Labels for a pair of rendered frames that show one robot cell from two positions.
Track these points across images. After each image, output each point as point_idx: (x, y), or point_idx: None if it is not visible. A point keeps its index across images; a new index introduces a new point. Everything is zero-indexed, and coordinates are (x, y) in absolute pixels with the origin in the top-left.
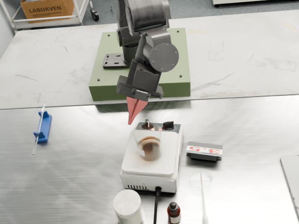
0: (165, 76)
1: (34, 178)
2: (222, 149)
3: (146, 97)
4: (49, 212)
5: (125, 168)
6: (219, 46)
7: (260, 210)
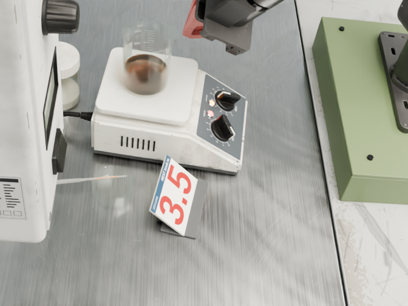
0: (367, 131)
1: None
2: (186, 235)
3: None
4: (84, 10)
5: (114, 51)
6: None
7: (40, 275)
